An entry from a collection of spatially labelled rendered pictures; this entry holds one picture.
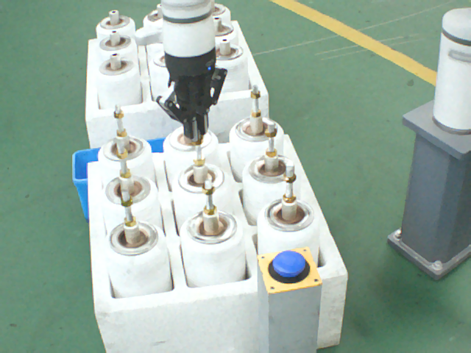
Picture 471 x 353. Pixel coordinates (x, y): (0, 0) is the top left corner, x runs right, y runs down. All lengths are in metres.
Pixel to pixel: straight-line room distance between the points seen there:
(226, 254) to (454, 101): 0.45
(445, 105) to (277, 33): 1.07
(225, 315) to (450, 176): 0.45
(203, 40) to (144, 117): 0.53
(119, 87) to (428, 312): 0.77
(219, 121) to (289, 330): 0.68
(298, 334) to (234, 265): 0.18
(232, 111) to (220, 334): 0.56
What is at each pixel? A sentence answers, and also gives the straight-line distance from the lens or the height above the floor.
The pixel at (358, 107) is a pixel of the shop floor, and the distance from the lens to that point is 1.80.
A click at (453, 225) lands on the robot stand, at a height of 0.12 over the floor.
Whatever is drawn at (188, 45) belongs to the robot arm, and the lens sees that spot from 0.97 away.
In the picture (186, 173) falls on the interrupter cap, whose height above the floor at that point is 0.25.
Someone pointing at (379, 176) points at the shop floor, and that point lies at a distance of 1.56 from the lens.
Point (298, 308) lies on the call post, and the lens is 0.90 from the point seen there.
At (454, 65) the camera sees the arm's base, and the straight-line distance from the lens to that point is 1.13.
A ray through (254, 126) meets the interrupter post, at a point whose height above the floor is 0.27.
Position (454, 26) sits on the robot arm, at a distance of 1.11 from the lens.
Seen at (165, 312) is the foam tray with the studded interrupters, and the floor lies 0.16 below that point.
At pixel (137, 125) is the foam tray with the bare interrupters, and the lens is 1.49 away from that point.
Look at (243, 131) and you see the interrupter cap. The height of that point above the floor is 0.25.
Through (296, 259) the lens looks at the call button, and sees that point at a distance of 0.88.
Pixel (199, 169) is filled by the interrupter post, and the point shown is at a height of 0.28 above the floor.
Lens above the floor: 0.95
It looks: 38 degrees down
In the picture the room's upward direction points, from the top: 3 degrees counter-clockwise
